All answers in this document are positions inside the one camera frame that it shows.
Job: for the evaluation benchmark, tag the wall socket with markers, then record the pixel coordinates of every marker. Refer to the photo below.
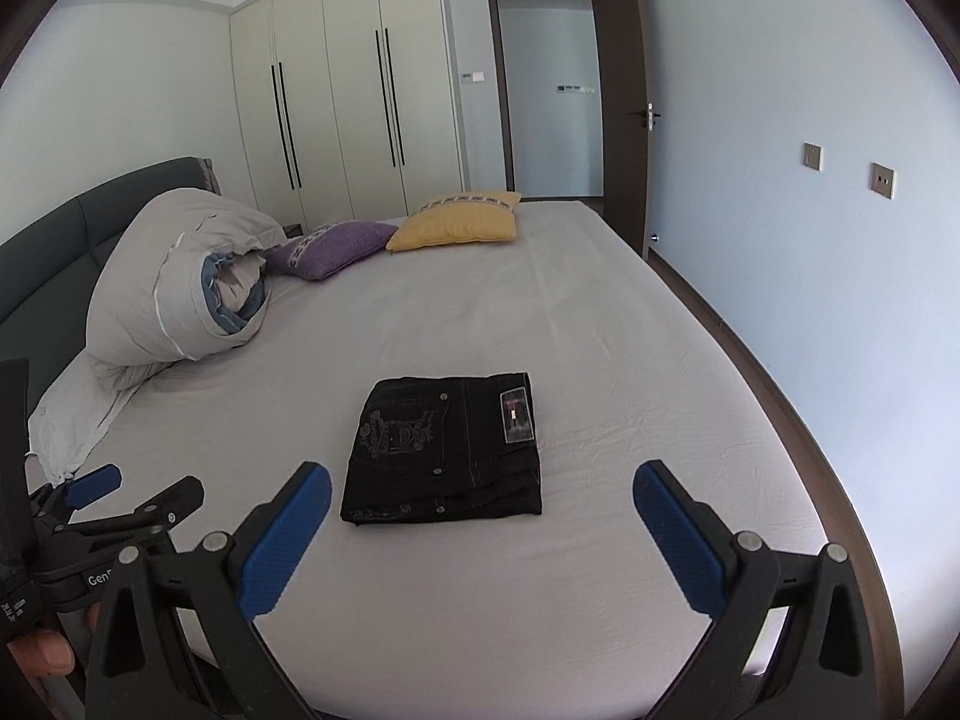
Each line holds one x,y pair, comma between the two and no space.
883,180
812,156

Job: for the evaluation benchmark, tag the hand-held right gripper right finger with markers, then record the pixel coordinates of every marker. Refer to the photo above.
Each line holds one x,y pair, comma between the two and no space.
675,540

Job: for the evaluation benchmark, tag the brown door frame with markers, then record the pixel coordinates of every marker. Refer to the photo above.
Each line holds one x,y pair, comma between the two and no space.
501,90

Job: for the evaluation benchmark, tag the person's left hand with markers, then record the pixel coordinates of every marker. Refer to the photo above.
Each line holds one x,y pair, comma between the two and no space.
45,656

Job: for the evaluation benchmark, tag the cream wardrobe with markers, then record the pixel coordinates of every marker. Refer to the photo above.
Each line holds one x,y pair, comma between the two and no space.
337,90

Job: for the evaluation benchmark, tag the purple pillow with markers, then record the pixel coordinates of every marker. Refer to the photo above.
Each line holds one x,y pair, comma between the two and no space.
337,244

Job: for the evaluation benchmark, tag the black pants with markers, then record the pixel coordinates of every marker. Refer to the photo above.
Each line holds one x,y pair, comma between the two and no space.
450,465

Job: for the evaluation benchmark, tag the hallway wall switches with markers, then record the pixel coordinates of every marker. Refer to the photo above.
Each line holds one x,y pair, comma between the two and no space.
577,88

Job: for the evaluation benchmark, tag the yellow pillow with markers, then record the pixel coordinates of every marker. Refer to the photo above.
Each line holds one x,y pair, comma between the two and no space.
457,225

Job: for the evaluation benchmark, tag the dark wooden nightstand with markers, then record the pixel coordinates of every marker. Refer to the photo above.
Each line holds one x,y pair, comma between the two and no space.
294,229

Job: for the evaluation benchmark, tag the brown wooden door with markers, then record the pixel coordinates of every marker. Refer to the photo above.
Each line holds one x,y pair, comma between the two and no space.
622,52

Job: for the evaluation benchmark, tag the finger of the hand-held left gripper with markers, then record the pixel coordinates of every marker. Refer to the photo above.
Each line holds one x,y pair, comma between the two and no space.
176,499
94,485

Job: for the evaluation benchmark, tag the white pillow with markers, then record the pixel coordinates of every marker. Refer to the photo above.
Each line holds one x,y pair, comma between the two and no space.
67,412

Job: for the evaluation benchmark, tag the grey padded headboard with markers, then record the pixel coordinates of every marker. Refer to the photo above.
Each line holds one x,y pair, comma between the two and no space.
45,270

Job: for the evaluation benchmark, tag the bed with white sheet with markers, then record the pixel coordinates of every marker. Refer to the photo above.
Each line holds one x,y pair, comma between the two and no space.
487,315

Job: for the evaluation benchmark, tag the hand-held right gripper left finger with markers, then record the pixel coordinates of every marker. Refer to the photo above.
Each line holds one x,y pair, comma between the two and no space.
289,540

